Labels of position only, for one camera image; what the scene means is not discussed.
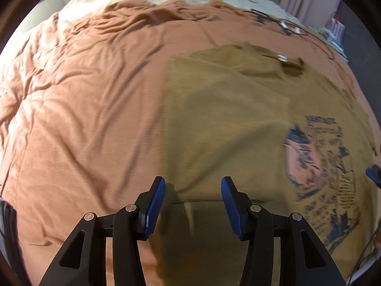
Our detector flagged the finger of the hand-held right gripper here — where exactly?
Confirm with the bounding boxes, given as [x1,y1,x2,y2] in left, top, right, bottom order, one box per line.
[366,164,381,189]

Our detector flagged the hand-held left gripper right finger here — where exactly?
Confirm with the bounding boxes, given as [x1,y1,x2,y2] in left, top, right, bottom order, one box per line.
[220,176,347,286]

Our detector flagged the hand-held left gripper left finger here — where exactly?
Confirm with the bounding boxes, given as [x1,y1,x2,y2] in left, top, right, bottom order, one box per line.
[39,176,166,286]

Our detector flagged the olive printed t-shirt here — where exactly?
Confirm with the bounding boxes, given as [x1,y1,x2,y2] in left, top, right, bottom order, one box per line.
[159,42,381,286]

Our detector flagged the orange-brown blanket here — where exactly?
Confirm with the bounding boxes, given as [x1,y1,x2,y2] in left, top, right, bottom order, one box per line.
[0,0,381,286]

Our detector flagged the red striped paper bag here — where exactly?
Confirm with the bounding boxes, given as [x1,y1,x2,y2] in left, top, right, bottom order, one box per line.
[327,17,346,48]

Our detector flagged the person's dark clothing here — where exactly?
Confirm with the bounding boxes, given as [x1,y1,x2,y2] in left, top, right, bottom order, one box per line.
[0,195,20,266]

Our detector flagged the cream padded headboard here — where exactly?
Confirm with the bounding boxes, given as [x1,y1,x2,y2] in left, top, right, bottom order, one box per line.
[6,0,73,48]

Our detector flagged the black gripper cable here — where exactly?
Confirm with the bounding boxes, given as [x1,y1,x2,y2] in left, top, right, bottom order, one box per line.
[351,229,381,286]

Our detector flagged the tangled thin black cable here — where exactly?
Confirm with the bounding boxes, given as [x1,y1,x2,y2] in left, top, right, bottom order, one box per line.
[243,8,338,61]

